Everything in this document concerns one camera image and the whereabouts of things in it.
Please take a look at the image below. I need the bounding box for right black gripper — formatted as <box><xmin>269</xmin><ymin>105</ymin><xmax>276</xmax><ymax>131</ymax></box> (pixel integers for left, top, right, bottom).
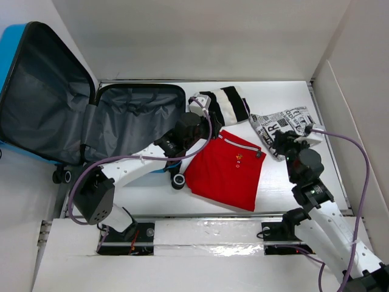
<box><xmin>272</xmin><ymin>128</ymin><xmax>312</xmax><ymax>183</ymax></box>

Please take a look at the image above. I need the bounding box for newspaper print cloth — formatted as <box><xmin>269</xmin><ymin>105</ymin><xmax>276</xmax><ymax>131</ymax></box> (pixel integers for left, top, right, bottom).
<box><xmin>249</xmin><ymin>106</ymin><xmax>315</xmax><ymax>161</ymax></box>

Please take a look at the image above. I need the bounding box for black white striped sweater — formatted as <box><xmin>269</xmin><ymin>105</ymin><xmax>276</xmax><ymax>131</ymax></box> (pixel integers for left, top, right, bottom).
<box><xmin>193</xmin><ymin>86</ymin><xmax>250</xmax><ymax>127</ymax></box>

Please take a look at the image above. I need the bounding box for red polo shirt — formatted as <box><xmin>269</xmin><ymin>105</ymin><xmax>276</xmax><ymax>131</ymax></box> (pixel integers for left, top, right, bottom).
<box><xmin>184</xmin><ymin>130</ymin><xmax>266</xmax><ymax>212</ymax></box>

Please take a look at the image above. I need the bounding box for blue kids suitcase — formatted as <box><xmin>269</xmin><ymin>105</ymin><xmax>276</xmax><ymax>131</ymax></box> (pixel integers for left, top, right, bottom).
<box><xmin>1</xmin><ymin>21</ymin><xmax>186</xmax><ymax>165</ymax></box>

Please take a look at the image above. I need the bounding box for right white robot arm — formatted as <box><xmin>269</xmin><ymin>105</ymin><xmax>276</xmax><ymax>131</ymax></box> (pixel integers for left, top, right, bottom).
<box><xmin>272</xmin><ymin>130</ymin><xmax>388</xmax><ymax>291</ymax></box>

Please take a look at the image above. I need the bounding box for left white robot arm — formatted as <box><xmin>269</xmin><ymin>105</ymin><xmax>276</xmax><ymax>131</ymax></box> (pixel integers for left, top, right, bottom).
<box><xmin>69</xmin><ymin>112</ymin><xmax>222</xmax><ymax>242</ymax></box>

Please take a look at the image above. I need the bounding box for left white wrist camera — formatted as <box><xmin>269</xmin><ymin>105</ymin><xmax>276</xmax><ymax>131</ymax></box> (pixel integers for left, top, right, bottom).
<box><xmin>188</xmin><ymin>94</ymin><xmax>211</xmax><ymax>116</ymax></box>

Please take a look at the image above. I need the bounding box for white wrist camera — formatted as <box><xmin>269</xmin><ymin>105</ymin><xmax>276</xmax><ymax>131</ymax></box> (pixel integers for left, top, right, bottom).
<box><xmin>188</xmin><ymin>94</ymin><xmax>211</xmax><ymax>116</ymax></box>
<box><xmin>294</xmin><ymin>123</ymin><xmax>325</xmax><ymax>146</ymax></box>

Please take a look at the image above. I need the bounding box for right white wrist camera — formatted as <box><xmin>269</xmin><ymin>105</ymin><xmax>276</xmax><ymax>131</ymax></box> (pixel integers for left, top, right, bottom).
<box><xmin>294</xmin><ymin>123</ymin><xmax>325</xmax><ymax>146</ymax></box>

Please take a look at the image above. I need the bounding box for metal base rail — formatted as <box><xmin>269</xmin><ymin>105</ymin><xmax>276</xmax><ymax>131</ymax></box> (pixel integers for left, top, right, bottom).
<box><xmin>60</xmin><ymin>212</ymin><xmax>353</xmax><ymax>256</ymax></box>

